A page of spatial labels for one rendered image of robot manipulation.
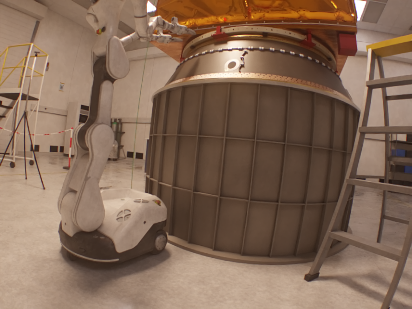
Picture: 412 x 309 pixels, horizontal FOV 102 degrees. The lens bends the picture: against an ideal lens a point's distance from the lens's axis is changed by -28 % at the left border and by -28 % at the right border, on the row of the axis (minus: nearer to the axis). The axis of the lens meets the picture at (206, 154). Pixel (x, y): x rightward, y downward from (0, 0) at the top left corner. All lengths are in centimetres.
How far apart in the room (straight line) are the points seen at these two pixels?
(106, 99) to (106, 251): 80
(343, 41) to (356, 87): 584
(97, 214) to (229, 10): 187
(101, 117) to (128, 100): 856
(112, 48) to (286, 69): 113
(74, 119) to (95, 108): 743
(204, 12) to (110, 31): 109
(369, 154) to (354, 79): 238
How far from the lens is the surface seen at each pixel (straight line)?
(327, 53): 225
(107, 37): 138
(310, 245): 177
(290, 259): 163
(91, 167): 122
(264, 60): 170
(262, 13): 209
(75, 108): 880
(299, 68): 175
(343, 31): 206
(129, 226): 124
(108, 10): 145
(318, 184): 165
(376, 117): 780
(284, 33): 197
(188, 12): 234
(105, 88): 131
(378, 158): 771
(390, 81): 152
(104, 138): 124
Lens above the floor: 69
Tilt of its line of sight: 1 degrees down
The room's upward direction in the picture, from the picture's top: 5 degrees clockwise
